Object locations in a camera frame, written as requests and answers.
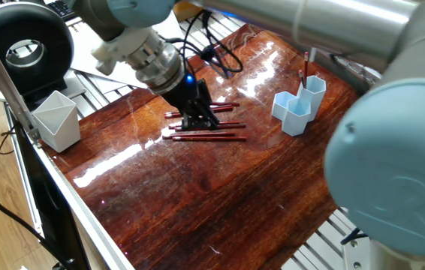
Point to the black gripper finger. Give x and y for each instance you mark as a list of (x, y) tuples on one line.
[(209, 116), (190, 120)]

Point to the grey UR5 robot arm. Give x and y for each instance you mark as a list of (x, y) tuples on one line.
[(333, 45)]

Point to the grey pentagonal pen holder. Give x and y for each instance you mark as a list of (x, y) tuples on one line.
[(58, 131)]

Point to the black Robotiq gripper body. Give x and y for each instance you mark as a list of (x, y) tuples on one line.
[(191, 90)]

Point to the grey aluminium frame rail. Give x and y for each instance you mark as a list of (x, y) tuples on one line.
[(6, 79)]

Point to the brown wood-grain board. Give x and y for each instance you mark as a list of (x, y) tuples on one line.
[(220, 195)]

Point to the large white paper sheet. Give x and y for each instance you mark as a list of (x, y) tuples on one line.
[(85, 60)]

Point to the black keyboard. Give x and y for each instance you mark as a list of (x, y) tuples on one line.
[(58, 7)]

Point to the light blue hexagonal pen holder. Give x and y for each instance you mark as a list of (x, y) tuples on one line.
[(291, 116)]

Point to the small white paper sheet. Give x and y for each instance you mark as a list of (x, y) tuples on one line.
[(169, 30)]

